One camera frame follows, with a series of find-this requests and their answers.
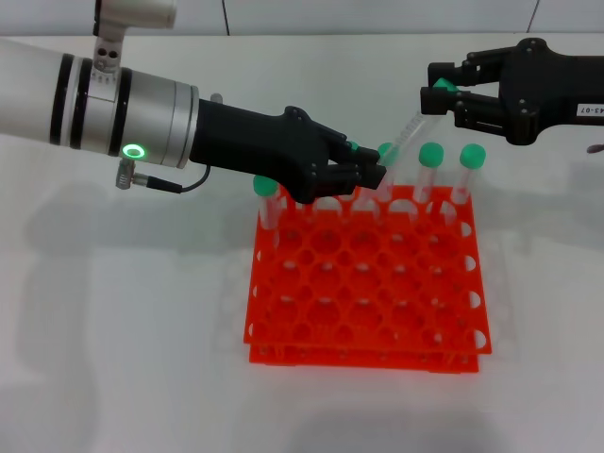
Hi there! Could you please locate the silver camera mount bracket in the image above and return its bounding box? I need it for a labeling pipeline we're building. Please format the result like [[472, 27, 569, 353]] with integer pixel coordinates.
[[92, 25, 128, 82]]

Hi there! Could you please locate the orange test tube rack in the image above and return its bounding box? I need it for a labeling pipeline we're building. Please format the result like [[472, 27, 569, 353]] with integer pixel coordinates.
[[243, 181, 494, 375]]

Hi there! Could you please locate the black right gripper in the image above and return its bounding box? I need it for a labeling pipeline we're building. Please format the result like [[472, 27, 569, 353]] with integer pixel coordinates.
[[418, 37, 604, 145]]

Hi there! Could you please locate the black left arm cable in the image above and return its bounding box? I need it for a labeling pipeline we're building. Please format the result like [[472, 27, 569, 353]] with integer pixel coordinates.
[[115, 158, 211, 194]]

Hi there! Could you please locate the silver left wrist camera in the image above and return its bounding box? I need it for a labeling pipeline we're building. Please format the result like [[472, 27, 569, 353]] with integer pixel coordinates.
[[92, 0, 178, 32]]

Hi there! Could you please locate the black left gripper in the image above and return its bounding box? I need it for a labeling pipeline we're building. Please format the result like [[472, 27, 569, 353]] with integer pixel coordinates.
[[188, 97, 388, 206]]

